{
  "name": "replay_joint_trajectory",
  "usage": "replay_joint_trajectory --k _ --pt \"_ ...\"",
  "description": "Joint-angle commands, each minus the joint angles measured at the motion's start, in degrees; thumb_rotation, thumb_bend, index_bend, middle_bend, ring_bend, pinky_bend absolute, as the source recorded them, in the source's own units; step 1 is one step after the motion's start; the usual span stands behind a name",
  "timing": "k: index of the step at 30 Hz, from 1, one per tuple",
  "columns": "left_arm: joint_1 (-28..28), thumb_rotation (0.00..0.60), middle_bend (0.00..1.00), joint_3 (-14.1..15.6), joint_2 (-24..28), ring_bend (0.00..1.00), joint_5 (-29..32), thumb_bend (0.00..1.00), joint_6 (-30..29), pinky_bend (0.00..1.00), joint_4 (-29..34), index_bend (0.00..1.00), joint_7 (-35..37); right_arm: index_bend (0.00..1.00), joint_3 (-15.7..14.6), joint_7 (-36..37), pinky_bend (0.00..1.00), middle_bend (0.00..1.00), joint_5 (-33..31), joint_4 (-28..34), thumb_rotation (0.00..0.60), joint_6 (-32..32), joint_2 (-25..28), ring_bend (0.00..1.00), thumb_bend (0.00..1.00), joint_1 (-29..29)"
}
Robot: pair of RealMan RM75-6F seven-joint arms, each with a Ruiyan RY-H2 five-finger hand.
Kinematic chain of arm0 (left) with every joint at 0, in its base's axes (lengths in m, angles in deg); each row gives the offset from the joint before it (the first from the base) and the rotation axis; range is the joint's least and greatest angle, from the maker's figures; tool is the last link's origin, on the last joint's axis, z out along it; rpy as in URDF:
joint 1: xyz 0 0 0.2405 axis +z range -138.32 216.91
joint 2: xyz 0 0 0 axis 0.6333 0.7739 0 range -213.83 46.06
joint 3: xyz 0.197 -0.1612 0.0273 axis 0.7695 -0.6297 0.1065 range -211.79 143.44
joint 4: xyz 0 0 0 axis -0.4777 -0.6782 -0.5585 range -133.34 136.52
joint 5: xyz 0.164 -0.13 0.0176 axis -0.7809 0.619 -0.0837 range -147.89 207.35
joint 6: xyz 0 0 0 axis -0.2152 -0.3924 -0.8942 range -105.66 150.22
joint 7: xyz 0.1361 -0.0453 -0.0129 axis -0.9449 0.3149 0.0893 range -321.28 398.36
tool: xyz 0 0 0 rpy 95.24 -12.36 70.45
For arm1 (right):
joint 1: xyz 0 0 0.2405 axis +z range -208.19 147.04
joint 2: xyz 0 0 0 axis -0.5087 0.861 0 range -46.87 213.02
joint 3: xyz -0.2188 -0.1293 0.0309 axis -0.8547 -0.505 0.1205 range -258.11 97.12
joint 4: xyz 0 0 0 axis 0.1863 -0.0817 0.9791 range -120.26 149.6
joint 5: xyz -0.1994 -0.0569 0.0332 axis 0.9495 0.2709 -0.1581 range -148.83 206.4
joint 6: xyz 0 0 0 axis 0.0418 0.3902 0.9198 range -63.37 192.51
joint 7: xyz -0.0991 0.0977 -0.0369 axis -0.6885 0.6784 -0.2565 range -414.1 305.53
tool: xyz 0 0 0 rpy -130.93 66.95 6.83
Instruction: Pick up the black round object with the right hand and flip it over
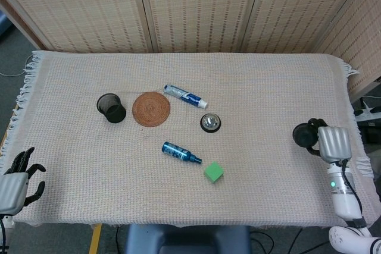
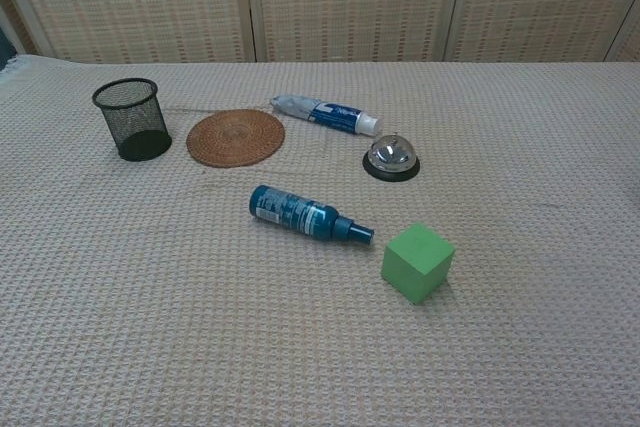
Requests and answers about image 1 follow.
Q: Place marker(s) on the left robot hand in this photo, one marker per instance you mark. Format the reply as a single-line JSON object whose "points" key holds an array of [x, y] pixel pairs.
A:
{"points": [[13, 188]]}

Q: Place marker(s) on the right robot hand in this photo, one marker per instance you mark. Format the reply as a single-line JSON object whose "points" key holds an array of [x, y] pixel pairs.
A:
{"points": [[334, 144]]}

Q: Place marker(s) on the black round lid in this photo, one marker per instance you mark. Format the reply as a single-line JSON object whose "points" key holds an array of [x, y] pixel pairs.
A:
{"points": [[305, 135]]}

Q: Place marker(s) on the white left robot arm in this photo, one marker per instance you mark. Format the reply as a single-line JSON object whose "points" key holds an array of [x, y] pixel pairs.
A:
{"points": [[6, 224]]}

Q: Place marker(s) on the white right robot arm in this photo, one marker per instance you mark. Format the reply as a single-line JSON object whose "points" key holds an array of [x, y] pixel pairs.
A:
{"points": [[342, 202]]}

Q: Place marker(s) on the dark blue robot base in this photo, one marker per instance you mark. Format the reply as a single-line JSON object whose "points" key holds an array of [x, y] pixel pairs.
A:
{"points": [[184, 239]]}

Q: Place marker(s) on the black mesh pen cup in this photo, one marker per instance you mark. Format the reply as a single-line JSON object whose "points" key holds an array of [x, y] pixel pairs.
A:
{"points": [[114, 114]]}

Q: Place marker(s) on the black box on floor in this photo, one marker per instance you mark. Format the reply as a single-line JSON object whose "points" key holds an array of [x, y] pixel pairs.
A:
{"points": [[372, 133]]}

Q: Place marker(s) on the woven folding screen panel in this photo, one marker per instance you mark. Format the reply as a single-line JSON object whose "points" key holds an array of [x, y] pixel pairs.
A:
{"points": [[21, 23], [360, 43], [83, 7], [291, 7], [199, 7]]}

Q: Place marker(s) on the beige waffle weave tablecloth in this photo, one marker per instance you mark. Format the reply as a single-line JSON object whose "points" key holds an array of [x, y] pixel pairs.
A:
{"points": [[238, 87]]}

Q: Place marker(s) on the green cube block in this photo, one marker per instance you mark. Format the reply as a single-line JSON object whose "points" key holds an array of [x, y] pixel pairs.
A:
{"points": [[213, 172]]}

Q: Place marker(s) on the silver call bell black base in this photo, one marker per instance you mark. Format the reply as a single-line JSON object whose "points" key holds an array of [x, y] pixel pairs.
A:
{"points": [[210, 122]]}

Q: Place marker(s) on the blue white toothpaste tube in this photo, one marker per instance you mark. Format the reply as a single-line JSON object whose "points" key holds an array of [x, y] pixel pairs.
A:
{"points": [[186, 96]]}

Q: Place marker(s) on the blue spray bottle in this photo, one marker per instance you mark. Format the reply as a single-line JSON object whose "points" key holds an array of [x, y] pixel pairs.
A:
{"points": [[177, 151]]}

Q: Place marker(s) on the round woven rattan coaster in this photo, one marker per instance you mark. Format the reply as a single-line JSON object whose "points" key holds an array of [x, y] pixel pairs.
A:
{"points": [[151, 109]]}

